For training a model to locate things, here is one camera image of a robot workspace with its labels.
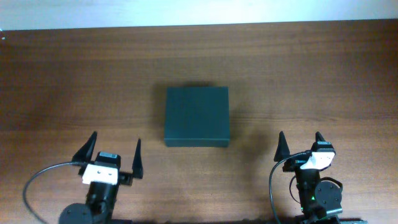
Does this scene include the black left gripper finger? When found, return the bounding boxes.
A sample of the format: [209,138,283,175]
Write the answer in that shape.
[72,131,97,163]
[132,139,144,179]

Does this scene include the black box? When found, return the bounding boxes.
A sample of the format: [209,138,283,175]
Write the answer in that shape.
[164,86,230,147]

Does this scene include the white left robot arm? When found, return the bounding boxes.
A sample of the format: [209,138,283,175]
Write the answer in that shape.
[58,131,144,224]

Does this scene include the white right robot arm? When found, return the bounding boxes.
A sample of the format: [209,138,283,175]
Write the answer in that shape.
[269,131,367,224]

